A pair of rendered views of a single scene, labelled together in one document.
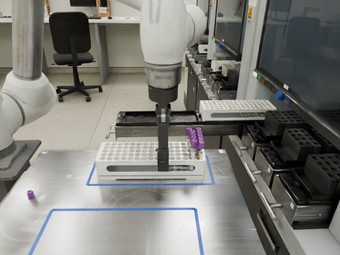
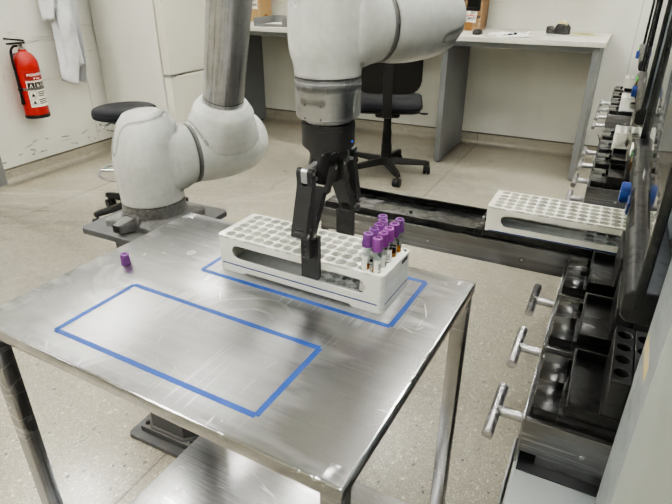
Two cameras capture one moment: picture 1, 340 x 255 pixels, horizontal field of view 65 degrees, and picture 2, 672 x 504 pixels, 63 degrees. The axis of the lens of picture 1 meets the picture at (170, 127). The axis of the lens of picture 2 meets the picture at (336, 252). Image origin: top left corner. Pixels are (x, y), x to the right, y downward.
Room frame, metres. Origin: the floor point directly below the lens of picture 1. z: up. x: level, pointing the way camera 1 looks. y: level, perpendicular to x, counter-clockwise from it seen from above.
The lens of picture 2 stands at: (0.00, -0.38, 1.25)
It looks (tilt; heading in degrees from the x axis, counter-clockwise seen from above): 27 degrees down; 31
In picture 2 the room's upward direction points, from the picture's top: straight up
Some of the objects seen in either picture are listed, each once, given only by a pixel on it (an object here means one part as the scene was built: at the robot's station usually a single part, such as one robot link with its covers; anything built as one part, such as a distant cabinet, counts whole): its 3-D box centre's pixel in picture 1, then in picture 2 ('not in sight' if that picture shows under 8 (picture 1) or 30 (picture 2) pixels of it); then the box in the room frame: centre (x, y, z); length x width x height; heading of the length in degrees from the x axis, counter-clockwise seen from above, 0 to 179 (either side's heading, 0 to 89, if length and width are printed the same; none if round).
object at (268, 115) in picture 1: (273, 123); (624, 262); (0.88, -0.38, 0.85); 0.12 x 0.02 x 0.06; 4
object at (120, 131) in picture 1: (193, 123); (472, 233); (1.02, -0.10, 0.78); 0.73 x 0.14 x 0.09; 94
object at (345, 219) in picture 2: not in sight; (345, 229); (0.69, 0.02, 0.89); 0.03 x 0.01 x 0.07; 92
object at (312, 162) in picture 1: (319, 175); (617, 374); (0.58, -0.40, 0.85); 0.12 x 0.02 x 0.06; 3
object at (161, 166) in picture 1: (163, 160); (310, 256); (0.58, 0.02, 0.89); 0.03 x 0.01 x 0.07; 92
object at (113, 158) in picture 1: (151, 160); (311, 258); (0.64, 0.05, 0.85); 0.30 x 0.10 x 0.06; 92
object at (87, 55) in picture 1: (74, 55); (391, 98); (3.38, 1.21, 0.52); 0.64 x 0.60 x 1.05; 24
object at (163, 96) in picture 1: (163, 101); (328, 151); (0.64, 0.02, 1.03); 0.08 x 0.07 x 0.09; 2
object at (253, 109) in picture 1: (236, 111); (570, 225); (1.03, -0.28, 0.83); 0.30 x 0.10 x 0.06; 94
